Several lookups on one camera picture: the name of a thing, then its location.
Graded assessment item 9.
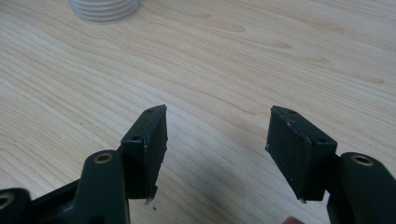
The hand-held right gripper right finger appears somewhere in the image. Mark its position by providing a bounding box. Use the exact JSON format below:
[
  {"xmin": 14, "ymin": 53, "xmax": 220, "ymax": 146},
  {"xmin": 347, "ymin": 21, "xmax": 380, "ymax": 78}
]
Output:
[{"xmin": 265, "ymin": 105, "xmax": 338, "ymax": 203}]

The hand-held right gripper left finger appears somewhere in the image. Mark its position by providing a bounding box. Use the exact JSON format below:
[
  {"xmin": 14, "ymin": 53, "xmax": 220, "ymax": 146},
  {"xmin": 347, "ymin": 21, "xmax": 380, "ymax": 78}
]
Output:
[{"xmin": 120, "ymin": 105, "xmax": 168, "ymax": 204}]

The translucent white ribbed cup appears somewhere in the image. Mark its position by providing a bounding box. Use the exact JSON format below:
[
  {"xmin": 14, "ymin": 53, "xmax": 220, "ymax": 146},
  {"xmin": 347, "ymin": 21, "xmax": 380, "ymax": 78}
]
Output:
[{"xmin": 68, "ymin": 0, "xmax": 142, "ymax": 23}]

